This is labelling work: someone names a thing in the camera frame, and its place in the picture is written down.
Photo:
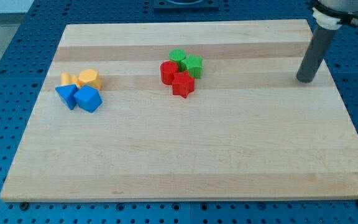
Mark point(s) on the wooden board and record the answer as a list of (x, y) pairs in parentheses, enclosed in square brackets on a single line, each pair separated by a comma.
[(249, 131)]

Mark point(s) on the red star block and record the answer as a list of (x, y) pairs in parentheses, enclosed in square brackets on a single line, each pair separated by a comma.
[(183, 84)]

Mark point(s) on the red cylinder block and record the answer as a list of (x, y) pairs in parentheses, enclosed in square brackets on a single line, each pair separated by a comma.
[(167, 69)]

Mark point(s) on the green star block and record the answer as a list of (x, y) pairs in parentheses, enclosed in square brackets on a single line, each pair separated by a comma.
[(194, 65)]

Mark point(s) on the green cylinder block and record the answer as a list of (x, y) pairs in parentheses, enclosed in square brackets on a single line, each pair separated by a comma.
[(177, 55)]

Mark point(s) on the blue cube block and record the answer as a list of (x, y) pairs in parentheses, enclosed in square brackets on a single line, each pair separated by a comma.
[(88, 98)]

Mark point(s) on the yellow hexagon block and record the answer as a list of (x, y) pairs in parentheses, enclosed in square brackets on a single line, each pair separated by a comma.
[(90, 77)]

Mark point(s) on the blue triangle block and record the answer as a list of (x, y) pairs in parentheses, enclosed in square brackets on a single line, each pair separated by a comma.
[(66, 94)]

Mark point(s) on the yellow heart block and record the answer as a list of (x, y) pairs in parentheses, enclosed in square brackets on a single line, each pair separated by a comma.
[(68, 79)]

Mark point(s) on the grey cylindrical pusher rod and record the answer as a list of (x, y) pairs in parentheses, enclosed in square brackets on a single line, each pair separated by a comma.
[(315, 53)]

